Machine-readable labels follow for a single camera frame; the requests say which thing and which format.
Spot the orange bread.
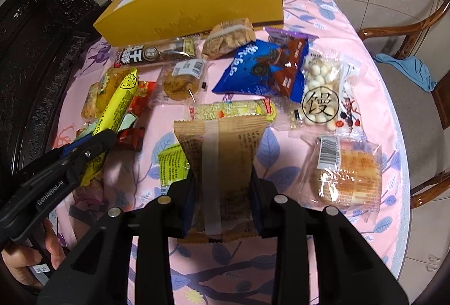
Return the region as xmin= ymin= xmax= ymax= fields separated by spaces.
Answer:
xmin=305 ymin=136 xmax=382 ymax=212

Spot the left hand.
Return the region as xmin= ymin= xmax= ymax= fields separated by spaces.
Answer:
xmin=1 ymin=218 xmax=66 ymax=289

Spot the purple snack packet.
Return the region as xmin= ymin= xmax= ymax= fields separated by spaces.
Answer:
xmin=264 ymin=27 xmax=317 ymax=46

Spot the wooden chair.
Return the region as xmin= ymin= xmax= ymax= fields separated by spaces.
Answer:
xmin=359 ymin=0 xmax=449 ymax=209

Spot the pink floral tablecloth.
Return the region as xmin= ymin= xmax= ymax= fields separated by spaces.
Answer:
xmin=51 ymin=0 xmax=410 ymax=304

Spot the white ball snack bag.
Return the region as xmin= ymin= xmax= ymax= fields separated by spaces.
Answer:
xmin=287 ymin=51 xmax=365 ymax=140

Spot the lime green snack packet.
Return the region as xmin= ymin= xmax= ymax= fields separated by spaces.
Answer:
xmin=158 ymin=144 xmax=190 ymax=192

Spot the round pastry clear wrap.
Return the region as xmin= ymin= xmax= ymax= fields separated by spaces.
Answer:
xmin=150 ymin=59 xmax=208 ymax=107

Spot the blue cookie snack bag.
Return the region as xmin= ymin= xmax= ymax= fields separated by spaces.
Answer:
xmin=212 ymin=38 xmax=309 ymax=103

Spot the yellow cake clear packet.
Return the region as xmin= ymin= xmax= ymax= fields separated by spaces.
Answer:
xmin=81 ymin=66 xmax=131 ymax=122

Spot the brown paper cracker packet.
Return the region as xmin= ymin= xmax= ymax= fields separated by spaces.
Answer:
xmin=173 ymin=116 xmax=268 ymax=243

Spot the tan peanut snack packet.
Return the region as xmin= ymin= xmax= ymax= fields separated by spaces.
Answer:
xmin=201 ymin=18 xmax=256 ymax=60

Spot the dark carved wooden furniture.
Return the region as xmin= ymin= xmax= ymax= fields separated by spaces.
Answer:
xmin=1 ymin=0 xmax=110 ymax=178

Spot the red biscuit packet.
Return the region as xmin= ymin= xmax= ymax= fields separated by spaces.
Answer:
xmin=128 ymin=80 xmax=156 ymax=118

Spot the black long sausage packet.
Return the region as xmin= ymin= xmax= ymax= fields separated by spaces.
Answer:
xmin=111 ymin=37 xmax=200 ymax=67

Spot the blue cloth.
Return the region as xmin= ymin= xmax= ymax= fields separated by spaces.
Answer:
xmin=374 ymin=53 xmax=438 ymax=92

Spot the dark red candy bar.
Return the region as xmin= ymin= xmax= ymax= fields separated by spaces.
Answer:
xmin=113 ymin=127 xmax=145 ymax=152

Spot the green rice cracker bar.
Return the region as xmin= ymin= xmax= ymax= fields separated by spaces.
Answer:
xmin=186 ymin=99 xmax=277 ymax=123

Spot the yellow cheese stick packet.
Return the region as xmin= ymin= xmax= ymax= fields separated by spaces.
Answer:
xmin=81 ymin=67 xmax=139 ymax=186

